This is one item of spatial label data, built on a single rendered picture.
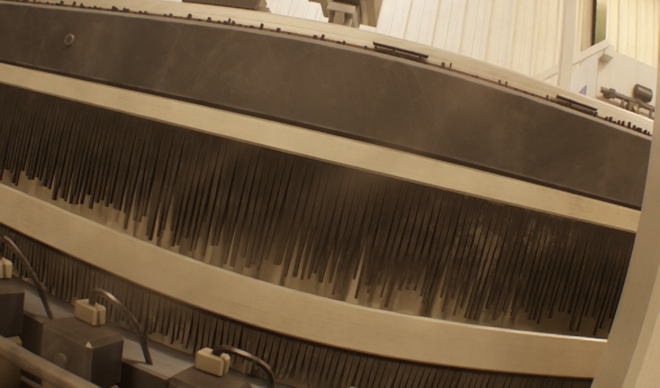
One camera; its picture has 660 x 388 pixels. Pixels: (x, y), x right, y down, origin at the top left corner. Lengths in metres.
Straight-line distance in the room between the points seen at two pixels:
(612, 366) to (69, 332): 0.36
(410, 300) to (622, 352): 0.43
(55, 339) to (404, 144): 0.35
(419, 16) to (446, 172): 7.81
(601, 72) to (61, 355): 4.83
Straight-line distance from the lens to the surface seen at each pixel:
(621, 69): 5.19
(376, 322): 0.62
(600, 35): 8.58
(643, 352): 0.25
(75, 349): 0.48
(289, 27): 0.74
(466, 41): 8.40
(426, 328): 0.62
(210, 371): 0.51
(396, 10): 8.45
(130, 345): 0.64
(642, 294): 0.26
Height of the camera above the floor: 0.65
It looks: 6 degrees up
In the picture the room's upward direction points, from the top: 14 degrees clockwise
